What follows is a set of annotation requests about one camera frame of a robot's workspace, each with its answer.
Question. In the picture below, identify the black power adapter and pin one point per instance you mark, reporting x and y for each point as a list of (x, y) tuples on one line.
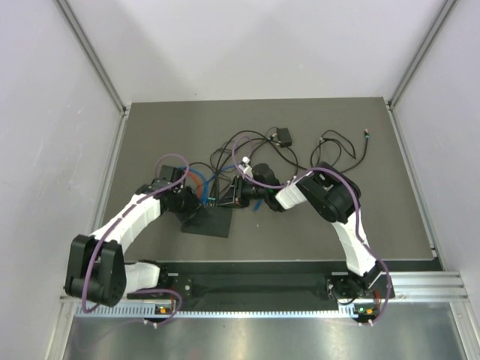
[(284, 138)]

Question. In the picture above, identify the aluminium profile rail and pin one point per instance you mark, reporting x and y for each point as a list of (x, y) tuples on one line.
[(434, 284)]

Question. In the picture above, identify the black network switch box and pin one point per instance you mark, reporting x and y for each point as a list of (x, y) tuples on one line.
[(210, 221)]

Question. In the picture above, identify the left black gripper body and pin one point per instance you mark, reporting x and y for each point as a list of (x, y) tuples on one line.
[(186, 204)]

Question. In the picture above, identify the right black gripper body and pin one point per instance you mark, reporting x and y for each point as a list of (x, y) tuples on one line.
[(245, 191)]

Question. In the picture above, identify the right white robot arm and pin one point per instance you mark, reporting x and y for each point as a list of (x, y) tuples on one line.
[(333, 196)]

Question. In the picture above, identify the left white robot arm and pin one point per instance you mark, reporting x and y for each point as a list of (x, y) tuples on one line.
[(97, 273)]

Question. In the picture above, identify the dark grey table mat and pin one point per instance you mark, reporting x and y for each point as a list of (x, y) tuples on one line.
[(175, 132)]

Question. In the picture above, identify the grey slotted cable duct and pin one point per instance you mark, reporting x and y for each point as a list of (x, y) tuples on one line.
[(152, 310)]

